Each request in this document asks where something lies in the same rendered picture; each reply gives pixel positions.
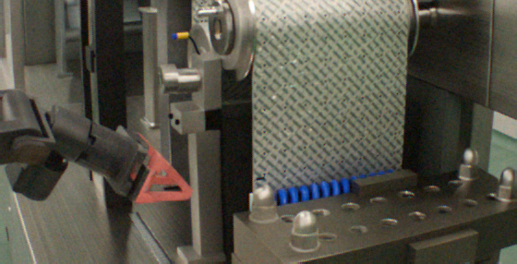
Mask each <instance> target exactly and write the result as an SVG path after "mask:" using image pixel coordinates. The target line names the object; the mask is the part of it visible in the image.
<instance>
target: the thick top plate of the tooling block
mask: <svg viewBox="0 0 517 264"><path fill-rule="evenodd" d="M457 173H458V170H456V171H451V172H447V173H442V174H435V175H433V176H429V177H425V178H419V179H417V181H416V185H415V186H409V187H405V188H400V189H397V190H395V191H391V192H386V193H380V194H377V195H371V196H367V197H361V198H360V197H358V196H357V195H356V194H355V193H346V194H342V195H337V196H331V197H326V198H317V199H312V200H307V201H301V202H296V203H292V204H286V205H281V206H276V213H277V214H278V216H279V219H278V221H277V222H274V223H271V224H258V223H254V222H252V221H251V220H249V214H250V213H251V210H245V211H241V212H236V213H234V254H235V255H236V256H237V257H238V258H239V260H240V261H242V262H243V263H244V264H406V259H407V253H408V245H409V244H410V243H413V242H417V241H421V240H426V239H428V238H432V237H436V236H440V235H444V234H448V233H451V232H455V231H458V230H462V229H466V228H469V227H470V228H471V229H473V230H475V231H477V232H478V236H477V245H476V254H475V256H476V257H479V256H483V255H485V254H488V253H492V252H495V251H497V250H500V249H502V248H505V247H508V246H514V245H517V201H515V202H501V201H498V200H497V199H495V194H496V190H497V183H498V182H499V180H500V179H498V178H497V177H496V176H495V175H491V174H489V173H487V172H486V171H484V170H481V169H478V174H479V179H477V180H475V181H464V180H462V179H459V177H458V178H457V177H456V174H457ZM303 210H308V211H310V212H312V213H313V214H314V215H315V217H316V218H317V219H316V221H317V228H318V229H319V238H318V241H319V242H320V249H318V250H316V251H314V252H308V253H302V252H294V251H293V250H291V249H290V248H289V244H290V242H291V236H292V231H293V228H294V224H295V217H296V215H297V214H298V213H299V212H300V211H303Z"/></svg>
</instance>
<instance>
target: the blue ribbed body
mask: <svg viewBox="0 0 517 264"><path fill-rule="evenodd" d="M393 172H395V171H394V170H392V169H389V170H388V171H387V172H386V173H385V172H384V171H379V172H378V173H377V174H375V173H370V174H369V175H368V176H373V175H378V174H387V173H393ZM353 179H358V178H357V177H356V176H351V177H350V178H349V180H347V178H343V179H341V180H340V181H339V182H338V181H335V180H331V181H330V182H329V184H328V183H326V182H322V183H321V184H320V185H319V187H318V186H317V185H315V184H311V185H310V186H309V187H308V189H307V188H306V187H305V186H300V187H299V191H297V190H296V188H294V187H290V188H289V189H288V196H287V193H286V192H285V190H283V189H279V190H278V192H277V197H276V195H275V194H274V193H273V194H274V200H275V201H276V206H281V205H286V204H292V203H296V202H301V201H307V200H312V199H317V198H326V197H331V196H337V195H342V194H346V193H352V180H353ZM298 193H299V194H298Z"/></svg>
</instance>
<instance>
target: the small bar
mask: <svg viewBox="0 0 517 264"><path fill-rule="evenodd" d="M416 181H417V174H416V173H414V172H413V171H410V170H403V171H398V172H393V173H387V174H378V175H373V176H368V177H363V178H358V179H353V180H352V193H355V194H356V195H357V196H358V197H360V198H361V197H367V196H371V195H377V194H380V193H386V192H391V191H395V190H397V189H400V188H405V187H409V186H415V185H416Z"/></svg>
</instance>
